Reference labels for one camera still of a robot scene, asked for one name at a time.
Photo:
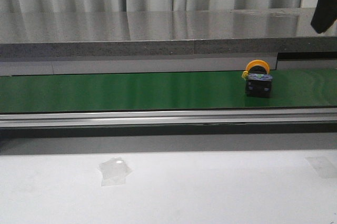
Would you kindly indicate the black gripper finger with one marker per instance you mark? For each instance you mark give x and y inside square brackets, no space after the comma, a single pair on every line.
[324,15]

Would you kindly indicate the yellow mushroom push button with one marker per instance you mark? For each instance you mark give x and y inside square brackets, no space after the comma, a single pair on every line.
[258,80]

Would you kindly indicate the green conveyor belt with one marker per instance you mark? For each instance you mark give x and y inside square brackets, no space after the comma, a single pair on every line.
[162,91]

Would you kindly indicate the clear tape patch right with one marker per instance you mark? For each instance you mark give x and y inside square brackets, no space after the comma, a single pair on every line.
[323,167]

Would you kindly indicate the clear tape patch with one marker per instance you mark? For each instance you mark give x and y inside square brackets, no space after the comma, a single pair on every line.
[114,172]
[323,167]

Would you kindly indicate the clear tape patch left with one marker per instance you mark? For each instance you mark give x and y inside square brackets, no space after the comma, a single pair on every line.
[114,172]

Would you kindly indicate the aluminium conveyor front rail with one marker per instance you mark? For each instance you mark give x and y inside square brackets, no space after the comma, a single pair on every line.
[217,116]

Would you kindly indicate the grey rear conveyor rail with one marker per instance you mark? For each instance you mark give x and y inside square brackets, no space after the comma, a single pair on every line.
[162,63]

